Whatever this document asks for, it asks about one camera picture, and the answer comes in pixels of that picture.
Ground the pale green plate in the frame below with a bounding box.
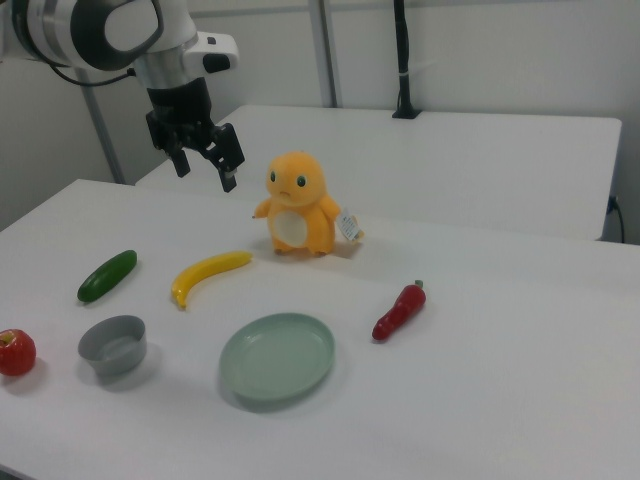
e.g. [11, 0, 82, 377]
[218, 312, 337, 402]

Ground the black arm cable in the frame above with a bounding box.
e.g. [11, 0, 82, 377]
[47, 58, 139, 88]

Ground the small grey bowl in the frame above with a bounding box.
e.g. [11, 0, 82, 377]
[77, 314, 148, 377]

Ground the green toy cucumber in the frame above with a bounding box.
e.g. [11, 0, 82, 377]
[76, 249, 138, 303]

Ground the white side table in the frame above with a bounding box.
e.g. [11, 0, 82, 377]
[135, 104, 623, 243]

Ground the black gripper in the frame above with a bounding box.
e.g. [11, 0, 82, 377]
[145, 78, 247, 194]

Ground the black wall cable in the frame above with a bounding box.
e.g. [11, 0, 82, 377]
[606, 194, 627, 244]

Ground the orange plush dinosaur toy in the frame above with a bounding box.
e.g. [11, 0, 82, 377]
[251, 149, 341, 257]

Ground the black pole with clamp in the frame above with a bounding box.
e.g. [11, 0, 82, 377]
[391, 0, 422, 120]

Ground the red toy apple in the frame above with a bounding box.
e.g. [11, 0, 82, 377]
[0, 328, 38, 377]

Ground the yellow toy banana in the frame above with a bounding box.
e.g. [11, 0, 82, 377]
[170, 250, 254, 311]

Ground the paper tag of plush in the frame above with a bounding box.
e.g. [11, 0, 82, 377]
[336, 207, 366, 245]

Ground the red toy chili pepper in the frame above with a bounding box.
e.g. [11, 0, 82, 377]
[371, 279, 428, 344]

